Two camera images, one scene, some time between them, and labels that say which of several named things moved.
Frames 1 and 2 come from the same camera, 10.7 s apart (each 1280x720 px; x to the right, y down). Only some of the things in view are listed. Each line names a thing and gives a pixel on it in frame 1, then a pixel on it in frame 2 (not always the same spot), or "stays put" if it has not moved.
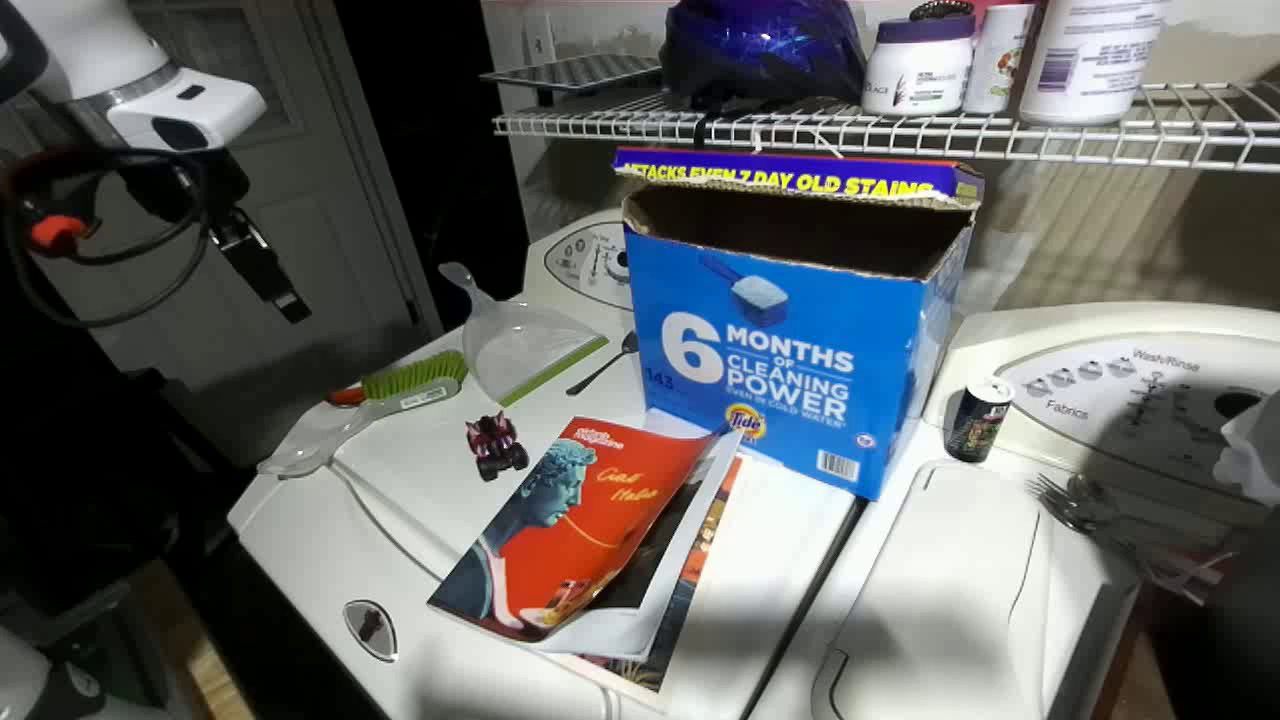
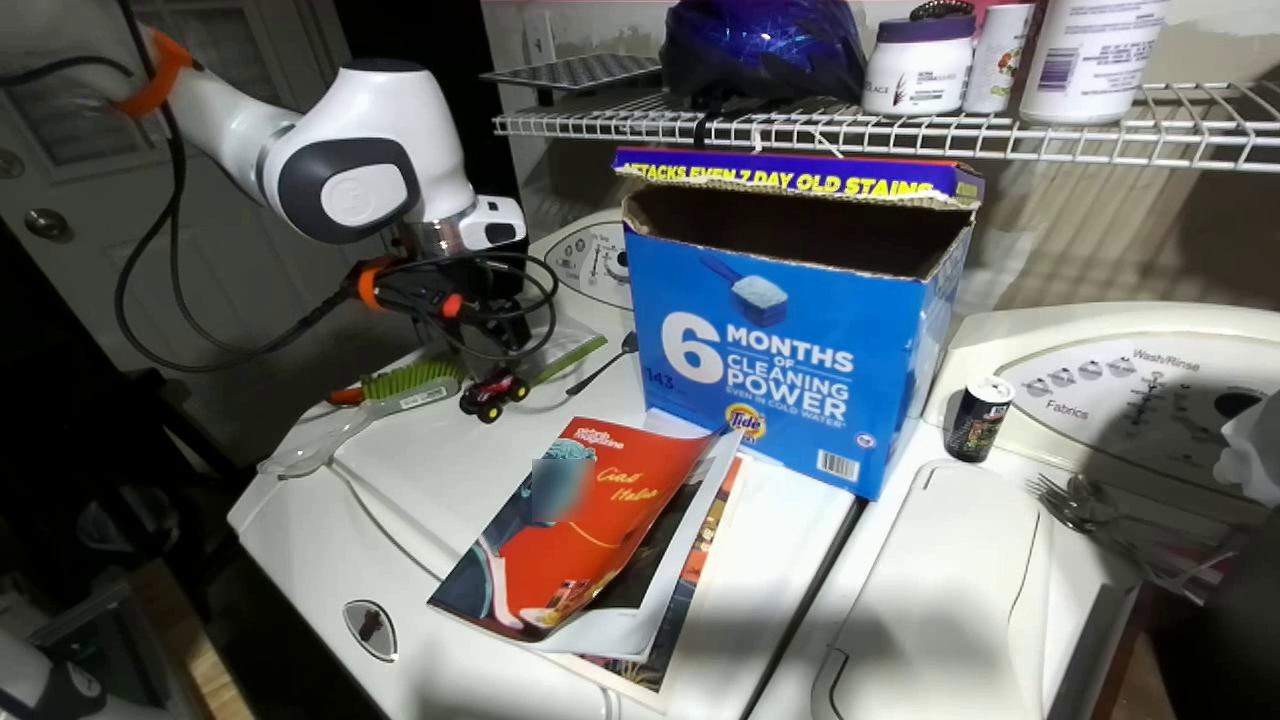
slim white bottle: (1000, 57) stays put
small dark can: (973, 416) stays put
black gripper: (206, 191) -> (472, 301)
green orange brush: (405, 381) stays put
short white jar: (918, 66) stays put
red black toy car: (494, 445) -> (484, 399)
